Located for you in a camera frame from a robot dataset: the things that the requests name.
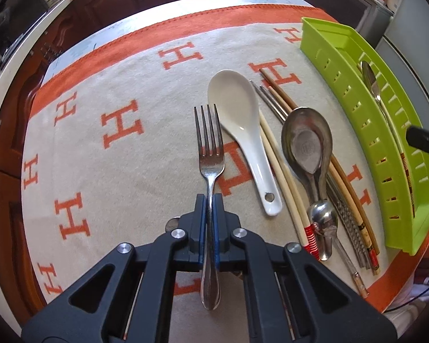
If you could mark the wide steel soup spoon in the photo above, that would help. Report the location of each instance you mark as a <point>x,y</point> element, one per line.
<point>307,143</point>

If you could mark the small steel spoon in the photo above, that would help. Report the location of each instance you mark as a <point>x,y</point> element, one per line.
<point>323,216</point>

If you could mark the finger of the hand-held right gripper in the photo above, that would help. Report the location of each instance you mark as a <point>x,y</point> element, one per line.
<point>425,141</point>

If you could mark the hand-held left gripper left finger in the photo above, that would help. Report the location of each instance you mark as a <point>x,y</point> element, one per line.
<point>200,228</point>

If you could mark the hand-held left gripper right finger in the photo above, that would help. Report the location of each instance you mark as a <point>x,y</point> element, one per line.
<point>217,228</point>

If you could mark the white ceramic spoon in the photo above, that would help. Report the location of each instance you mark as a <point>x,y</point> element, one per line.
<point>236,107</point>

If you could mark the steel fork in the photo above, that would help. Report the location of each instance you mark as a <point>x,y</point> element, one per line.
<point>211,160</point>

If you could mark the white kitchen countertop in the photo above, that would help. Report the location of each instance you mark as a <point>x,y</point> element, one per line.
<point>18,53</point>

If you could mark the grey refrigerator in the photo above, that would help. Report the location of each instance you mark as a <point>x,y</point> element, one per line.
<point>414,43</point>

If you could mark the orange and grey printed tablecloth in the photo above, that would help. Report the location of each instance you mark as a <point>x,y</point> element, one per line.
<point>128,185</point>

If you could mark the black stove top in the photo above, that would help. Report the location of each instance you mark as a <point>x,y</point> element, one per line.
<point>10,18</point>

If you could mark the tan wooden chopstick patterned end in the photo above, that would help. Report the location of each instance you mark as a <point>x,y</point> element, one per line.
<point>357,218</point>

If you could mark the green plastic utensil tray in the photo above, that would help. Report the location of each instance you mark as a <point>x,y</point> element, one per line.
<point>346,89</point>

